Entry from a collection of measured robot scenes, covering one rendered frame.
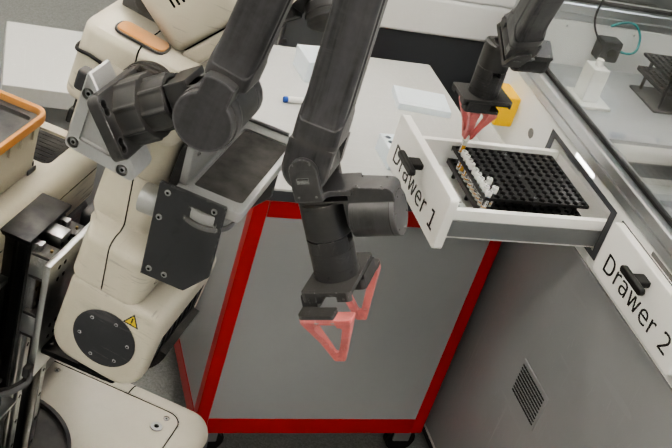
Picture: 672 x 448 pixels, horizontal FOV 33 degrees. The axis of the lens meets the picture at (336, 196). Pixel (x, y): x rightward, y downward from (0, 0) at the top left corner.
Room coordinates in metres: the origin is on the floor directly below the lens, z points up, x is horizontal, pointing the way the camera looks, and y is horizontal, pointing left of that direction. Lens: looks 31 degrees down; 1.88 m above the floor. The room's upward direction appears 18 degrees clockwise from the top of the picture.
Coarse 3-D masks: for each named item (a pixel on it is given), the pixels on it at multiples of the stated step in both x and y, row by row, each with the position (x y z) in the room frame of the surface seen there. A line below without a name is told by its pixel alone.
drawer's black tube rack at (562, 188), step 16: (448, 160) 1.93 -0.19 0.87; (480, 160) 1.91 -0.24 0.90; (496, 160) 1.94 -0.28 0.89; (512, 160) 1.96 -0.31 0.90; (528, 160) 1.98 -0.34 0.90; (544, 160) 2.00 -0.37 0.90; (496, 176) 1.87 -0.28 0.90; (512, 176) 1.89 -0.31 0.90; (528, 176) 1.91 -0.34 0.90; (544, 176) 1.93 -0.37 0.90; (560, 176) 1.95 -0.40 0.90; (464, 192) 1.84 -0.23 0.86; (512, 192) 1.83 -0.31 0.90; (528, 192) 1.85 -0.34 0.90; (544, 192) 1.87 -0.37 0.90; (560, 192) 1.89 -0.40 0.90; (576, 192) 1.91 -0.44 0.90; (496, 208) 1.80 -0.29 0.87; (512, 208) 1.82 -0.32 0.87; (528, 208) 1.83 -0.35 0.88; (544, 208) 1.86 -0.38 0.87; (560, 208) 1.88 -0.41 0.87; (576, 208) 1.87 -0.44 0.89
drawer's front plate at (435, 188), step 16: (400, 128) 1.93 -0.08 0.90; (416, 128) 1.90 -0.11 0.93; (400, 144) 1.91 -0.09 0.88; (416, 144) 1.86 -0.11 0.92; (400, 160) 1.89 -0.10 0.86; (432, 160) 1.80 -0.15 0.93; (400, 176) 1.87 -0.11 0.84; (416, 176) 1.82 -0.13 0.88; (432, 176) 1.77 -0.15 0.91; (432, 192) 1.75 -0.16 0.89; (448, 192) 1.70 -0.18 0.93; (416, 208) 1.78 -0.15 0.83; (448, 208) 1.68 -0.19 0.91; (432, 224) 1.71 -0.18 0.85; (448, 224) 1.69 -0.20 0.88; (432, 240) 1.69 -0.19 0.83
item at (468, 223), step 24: (432, 144) 1.95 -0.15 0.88; (456, 144) 1.97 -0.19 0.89; (480, 144) 1.99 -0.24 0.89; (504, 144) 2.02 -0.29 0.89; (576, 168) 2.10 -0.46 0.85; (456, 216) 1.71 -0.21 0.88; (480, 216) 1.73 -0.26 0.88; (504, 216) 1.75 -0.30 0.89; (528, 216) 1.77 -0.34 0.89; (552, 216) 1.80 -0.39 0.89; (576, 216) 1.83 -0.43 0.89; (600, 216) 1.88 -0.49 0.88; (504, 240) 1.76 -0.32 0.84; (528, 240) 1.78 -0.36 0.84; (552, 240) 1.80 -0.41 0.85; (576, 240) 1.82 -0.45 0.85
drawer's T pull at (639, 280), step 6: (624, 270) 1.67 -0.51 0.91; (630, 270) 1.67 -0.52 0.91; (624, 276) 1.66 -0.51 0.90; (630, 276) 1.65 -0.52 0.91; (636, 276) 1.66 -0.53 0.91; (642, 276) 1.66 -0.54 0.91; (630, 282) 1.64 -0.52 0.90; (636, 282) 1.63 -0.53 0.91; (642, 282) 1.64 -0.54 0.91; (648, 282) 1.65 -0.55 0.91; (636, 288) 1.62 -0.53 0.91; (642, 288) 1.62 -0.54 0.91; (642, 294) 1.61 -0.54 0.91
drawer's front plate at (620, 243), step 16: (624, 224) 1.79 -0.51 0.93; (608, 240) 1.79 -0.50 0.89; (624, 240) 1.75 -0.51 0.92; (608, 256) 1.77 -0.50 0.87; (624, 256) 1.73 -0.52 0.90; (640, 256) 1.70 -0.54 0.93; (608, 272) 1.75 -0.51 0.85; (640, 272) 1.68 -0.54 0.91; (656, 272) 1.66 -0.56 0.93; (608, 288) 1.73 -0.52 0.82; (656, 288) 1.64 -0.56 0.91; (624, 304) 1.68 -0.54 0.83; (640, 304) 1.65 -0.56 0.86; (656, 304) 1.62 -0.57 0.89; (640, 320) 1.63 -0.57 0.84; (656, 320) 1.60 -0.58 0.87; (640, 336) 1.62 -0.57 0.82; (656, 336) 1.59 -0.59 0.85; (656, 352) 1.57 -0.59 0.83
